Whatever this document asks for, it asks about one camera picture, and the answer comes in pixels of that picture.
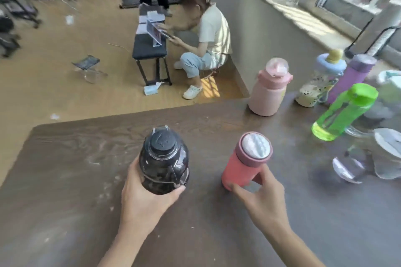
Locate person's left hand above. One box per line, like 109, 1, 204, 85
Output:
121, 155, 187, 230

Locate person's right hand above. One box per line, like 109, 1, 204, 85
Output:
230, 164, 294, 233

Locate red bottle with pink lid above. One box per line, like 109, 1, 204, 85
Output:
221, 132, 273, 192

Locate black translucent water bottle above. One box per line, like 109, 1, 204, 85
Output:
138, 125, 190, 195

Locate person's left forearm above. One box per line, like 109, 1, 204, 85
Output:
96, 221, 157, 267

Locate person's right forearm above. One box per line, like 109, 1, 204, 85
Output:
265, 221, 327, 267

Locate white clog shoe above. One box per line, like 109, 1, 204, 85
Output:
182, 85, 203, 100

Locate pink bottle with dome lid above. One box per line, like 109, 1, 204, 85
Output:
248, 57, 294, 117

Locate crumpled paper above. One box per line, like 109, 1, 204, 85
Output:
143, 82, 165, 96

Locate green translucent bottle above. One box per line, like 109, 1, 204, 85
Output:
311, 83, 379, 142

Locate patterned bottle with blue lid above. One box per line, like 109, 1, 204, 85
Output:
295, 49, 348, 108

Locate black bench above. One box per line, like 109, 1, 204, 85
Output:
132, 3, 173, 87

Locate clear glass pitcher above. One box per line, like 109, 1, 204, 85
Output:
332, 126, 401, 185

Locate purple bottle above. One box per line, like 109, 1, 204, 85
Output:
326, 54, 378, 105

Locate tablet on stand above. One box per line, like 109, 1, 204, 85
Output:
146, 19, 164, 48

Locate white and mint bottle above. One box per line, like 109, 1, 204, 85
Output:
363, 70, 401, 128

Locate white papers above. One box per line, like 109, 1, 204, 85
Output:
137, 2, 166, 35

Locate row of black strollers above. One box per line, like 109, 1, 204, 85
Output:
0, 0, 121, 58

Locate grey cylinder with black strap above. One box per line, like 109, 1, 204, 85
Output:
344, 0, 401, 60

